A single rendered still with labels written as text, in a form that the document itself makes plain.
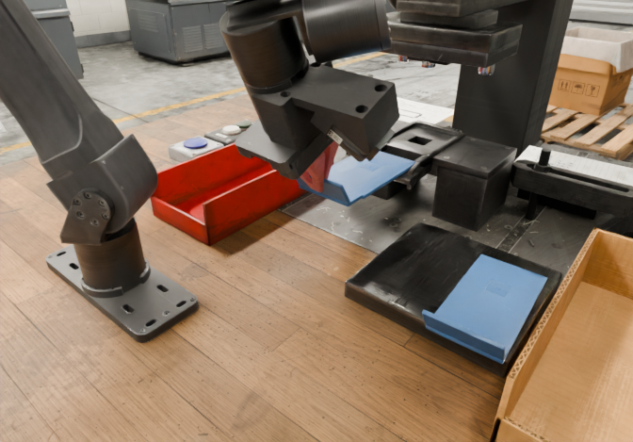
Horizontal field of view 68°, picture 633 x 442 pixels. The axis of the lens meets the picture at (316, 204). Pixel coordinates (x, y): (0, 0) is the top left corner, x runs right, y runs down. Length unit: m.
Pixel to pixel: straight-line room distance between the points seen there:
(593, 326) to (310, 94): 0.35
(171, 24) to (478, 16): 5.14
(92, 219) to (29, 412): 0.16
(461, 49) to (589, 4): 9.49
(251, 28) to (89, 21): 7.00
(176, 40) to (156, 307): 5.20
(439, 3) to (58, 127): 0.40
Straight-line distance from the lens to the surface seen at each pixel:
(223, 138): 0.84
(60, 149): 0.46
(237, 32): 0.37
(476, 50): 0.58
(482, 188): 0.61
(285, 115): 0.38
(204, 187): 0.72
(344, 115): 0.35
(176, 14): 5.62
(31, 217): 0.75
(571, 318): 0.54
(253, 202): 0.62
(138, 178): 0.48
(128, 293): 0.53
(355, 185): 0.53
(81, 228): 0.48
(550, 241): 0.66
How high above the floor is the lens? 1.23
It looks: 29 degrees down
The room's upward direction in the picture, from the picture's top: straight up
